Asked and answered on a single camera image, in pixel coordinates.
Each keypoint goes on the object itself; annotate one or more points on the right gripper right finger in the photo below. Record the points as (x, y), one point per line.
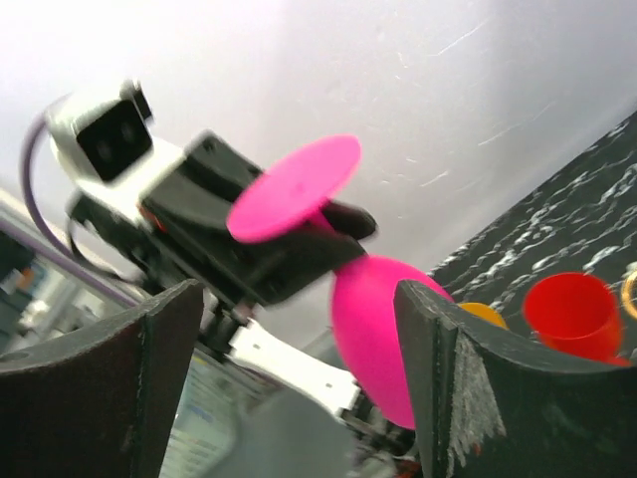
(489, 403)

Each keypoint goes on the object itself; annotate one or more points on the orange wine glass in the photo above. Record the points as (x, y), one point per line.
(486, 313)

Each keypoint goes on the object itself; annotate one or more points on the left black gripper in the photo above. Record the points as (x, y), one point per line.
(188, 210)

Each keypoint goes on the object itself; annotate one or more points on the gold wire glass rack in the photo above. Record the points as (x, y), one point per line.
(628, 295)

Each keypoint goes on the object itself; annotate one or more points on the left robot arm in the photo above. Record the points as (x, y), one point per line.
(241, 340)

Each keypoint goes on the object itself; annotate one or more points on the red wine glass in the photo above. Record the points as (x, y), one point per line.
(576, 314)

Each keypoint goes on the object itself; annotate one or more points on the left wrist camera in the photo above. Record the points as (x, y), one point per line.
(102, 142)

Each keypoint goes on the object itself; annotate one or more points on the magenta wine glass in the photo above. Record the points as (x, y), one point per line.
(368, 309)

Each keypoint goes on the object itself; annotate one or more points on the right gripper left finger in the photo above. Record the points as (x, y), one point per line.
(100, 401)

